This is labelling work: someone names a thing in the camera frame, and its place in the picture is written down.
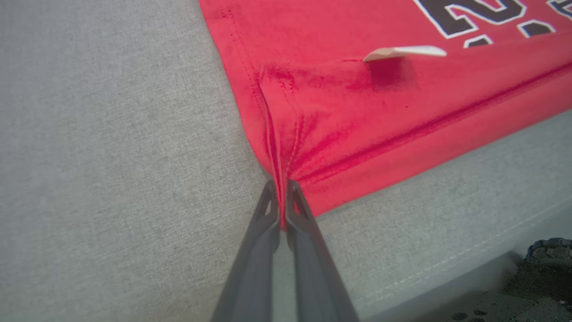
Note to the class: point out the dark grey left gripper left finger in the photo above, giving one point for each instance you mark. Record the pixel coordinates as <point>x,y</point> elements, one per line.
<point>254,268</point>

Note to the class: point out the red jersey with number 23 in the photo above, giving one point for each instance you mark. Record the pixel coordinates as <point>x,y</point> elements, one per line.
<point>357,112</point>

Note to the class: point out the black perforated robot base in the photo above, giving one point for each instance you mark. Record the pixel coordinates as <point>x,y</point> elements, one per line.
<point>505,306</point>

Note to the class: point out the grey robot omni wheel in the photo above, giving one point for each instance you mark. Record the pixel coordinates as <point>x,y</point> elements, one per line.
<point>552,255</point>

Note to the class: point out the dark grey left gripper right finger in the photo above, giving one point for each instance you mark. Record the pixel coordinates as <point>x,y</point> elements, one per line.
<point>313,273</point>

